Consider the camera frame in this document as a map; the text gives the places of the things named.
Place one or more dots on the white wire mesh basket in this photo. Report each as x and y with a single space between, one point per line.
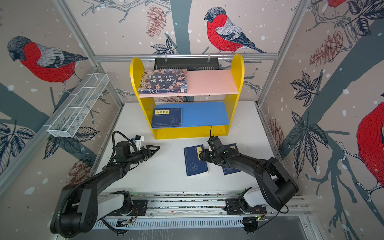
71 118

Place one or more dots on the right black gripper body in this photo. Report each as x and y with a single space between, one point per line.
214 155

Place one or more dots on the blue book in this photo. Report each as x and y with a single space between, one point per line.
228 171
193 163
167 118

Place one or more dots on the black vent panel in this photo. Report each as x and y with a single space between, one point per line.
191 64

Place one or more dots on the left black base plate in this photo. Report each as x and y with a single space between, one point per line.
138 207

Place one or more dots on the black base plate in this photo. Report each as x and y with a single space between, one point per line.
240 207
138 207

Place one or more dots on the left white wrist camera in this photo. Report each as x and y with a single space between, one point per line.
138 140

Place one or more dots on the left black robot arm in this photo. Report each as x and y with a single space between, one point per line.
79 206

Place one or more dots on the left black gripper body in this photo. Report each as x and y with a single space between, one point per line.
138 156

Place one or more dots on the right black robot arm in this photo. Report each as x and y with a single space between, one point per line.
275 184

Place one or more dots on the yellow pink blue shelf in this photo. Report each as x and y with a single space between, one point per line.
199 119

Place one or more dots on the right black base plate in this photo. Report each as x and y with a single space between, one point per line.
240 207

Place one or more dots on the large illustrated colourful book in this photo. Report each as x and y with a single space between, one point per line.
163 82

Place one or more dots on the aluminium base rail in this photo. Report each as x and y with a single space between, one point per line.
195 211

